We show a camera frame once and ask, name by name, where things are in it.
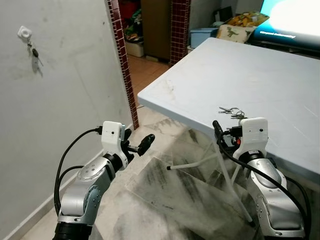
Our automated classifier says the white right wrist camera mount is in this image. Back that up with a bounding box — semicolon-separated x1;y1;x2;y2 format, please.
240;117;269;154

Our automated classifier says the black chair back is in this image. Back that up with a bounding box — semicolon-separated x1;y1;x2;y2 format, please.
212;6;234;26

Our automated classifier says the dinosaur print pillow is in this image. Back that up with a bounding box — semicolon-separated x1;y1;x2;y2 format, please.
216;23;258;44

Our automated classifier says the red and green goods pile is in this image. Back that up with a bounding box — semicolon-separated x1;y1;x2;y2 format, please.
119;0;144;43

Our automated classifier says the yellow patterned cushion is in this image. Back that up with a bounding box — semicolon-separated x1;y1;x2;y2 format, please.
225;11;271;29

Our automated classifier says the white metal table leg frame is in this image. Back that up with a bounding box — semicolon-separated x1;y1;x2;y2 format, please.
166;140;256;224

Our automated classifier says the black arm gripper cable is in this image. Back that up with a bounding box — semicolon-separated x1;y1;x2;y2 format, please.
267;158;312;238
55;166;85;213

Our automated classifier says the large bright television screen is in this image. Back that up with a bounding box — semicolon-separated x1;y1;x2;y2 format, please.
252;0;320;52

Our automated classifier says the black right arm gripper cable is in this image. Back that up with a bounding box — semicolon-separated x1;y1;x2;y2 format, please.
267;158;312;238

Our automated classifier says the silver key bunch with ring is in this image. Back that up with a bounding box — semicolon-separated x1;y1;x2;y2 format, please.
218;106;246;120

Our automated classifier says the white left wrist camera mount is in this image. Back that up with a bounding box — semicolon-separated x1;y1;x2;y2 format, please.
101;121;126;157

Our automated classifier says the white plastic container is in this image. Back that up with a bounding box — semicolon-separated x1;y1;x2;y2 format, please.
125;40;146;58

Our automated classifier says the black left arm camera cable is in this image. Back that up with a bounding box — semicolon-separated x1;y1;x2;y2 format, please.
55;127;104;213

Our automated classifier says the light blue storage box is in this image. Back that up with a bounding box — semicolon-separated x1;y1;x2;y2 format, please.
189;27;220;50

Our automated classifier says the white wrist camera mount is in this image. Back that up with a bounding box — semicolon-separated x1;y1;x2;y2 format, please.
240;117;269;154
101;121;126;157

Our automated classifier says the black left arm gripper cable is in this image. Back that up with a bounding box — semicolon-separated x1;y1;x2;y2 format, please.
55;166;85;213

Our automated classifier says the dark red tiled pillar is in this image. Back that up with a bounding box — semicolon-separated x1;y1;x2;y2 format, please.
169;0;192;66

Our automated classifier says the brown wooden door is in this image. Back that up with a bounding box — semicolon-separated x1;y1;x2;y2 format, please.
140;0;173;62

